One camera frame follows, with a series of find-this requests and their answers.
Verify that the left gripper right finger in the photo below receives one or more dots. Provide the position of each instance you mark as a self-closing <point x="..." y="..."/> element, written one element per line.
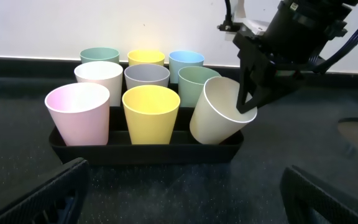
<point x="309" y="202"/>

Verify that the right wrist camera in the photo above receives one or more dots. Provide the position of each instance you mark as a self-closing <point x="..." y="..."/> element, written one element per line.
<point x="255" y="28"/>

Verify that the dark green cup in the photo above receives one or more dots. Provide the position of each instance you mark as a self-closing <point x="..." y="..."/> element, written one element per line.
<point x="99" y="56"/>

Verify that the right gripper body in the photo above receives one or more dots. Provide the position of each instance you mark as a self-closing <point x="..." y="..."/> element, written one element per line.
<point x="269" y="68"/>

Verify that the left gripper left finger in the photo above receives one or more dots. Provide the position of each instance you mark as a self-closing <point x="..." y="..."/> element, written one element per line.
<point x="54" y="193"/>

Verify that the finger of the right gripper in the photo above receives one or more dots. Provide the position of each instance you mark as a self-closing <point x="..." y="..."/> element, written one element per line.
<point x="270" y="95"/>
<point x="243" y="84"/>

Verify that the blue cup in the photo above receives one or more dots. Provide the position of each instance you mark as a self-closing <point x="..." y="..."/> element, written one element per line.
<point x="182" y="63"/>

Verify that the grey cup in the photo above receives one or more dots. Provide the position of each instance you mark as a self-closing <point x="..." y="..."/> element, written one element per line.
<point x="146" y="77"/>

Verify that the black tray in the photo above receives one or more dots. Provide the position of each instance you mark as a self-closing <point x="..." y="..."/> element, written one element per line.
<point x="148" y="154"/>

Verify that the light green cup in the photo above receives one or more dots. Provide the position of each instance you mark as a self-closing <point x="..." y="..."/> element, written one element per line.
<point x="191" y="88"/>

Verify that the pink cup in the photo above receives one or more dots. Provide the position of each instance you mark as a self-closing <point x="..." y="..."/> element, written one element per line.
<point x="79" y="124"/>

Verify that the yellow cup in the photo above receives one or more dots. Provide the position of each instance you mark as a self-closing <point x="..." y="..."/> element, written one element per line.
<point x="146" y="59"/>
<point x="151" y="121"/>

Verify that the white cup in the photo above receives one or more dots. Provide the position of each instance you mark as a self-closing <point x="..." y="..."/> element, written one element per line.
<point x="213" y="124"/>
<point x="104" y="79"/>

